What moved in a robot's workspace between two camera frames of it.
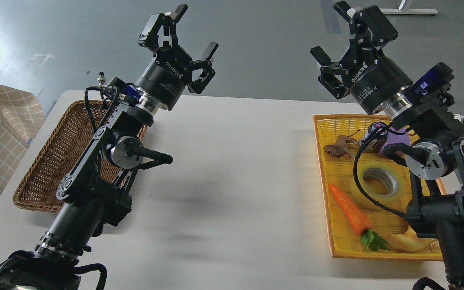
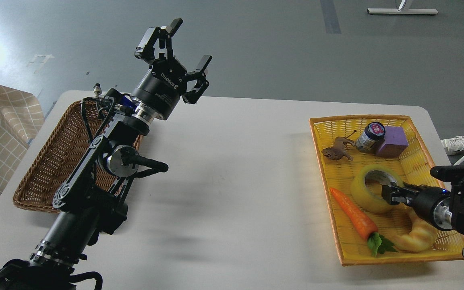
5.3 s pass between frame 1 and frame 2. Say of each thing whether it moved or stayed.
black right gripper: moved
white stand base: stayed
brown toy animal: stayed
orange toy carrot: stayed
